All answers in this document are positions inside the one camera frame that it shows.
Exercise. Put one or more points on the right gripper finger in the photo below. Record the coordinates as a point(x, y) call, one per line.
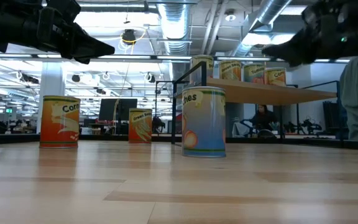
point(295, 61)
point(291, 46)

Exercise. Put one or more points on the blue red tomato can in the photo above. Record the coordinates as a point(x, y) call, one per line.
point(253, 74)

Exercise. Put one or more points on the pale blue peaches can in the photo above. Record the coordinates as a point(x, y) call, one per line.
point(204, 124)
point(210, 71)

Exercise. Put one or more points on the black background robot arm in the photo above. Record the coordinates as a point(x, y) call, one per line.
point(309, 126)

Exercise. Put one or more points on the black ceiling speaker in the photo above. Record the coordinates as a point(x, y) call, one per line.
point(75, 78)

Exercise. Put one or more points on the white building pillar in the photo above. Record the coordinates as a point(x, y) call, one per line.
point(51, 84)

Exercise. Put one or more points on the black hanging ceiling device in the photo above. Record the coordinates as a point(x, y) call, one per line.
point(129, 36)

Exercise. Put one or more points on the black computer monitor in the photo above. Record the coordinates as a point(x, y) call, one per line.
point(117, 109)

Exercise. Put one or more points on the small potted plant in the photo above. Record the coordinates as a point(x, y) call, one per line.
point(273, 126)

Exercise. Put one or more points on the white background chair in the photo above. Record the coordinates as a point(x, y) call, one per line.
point(240, 129)

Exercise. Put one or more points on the silver ventilation duct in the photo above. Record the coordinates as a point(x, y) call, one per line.
point(174, 28)
point(269, 12)

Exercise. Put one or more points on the wooden shelf black metal frame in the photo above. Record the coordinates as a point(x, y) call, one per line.
point(259, 93)

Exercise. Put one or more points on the black aluminium table frame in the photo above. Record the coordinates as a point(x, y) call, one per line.
point(11, 138)

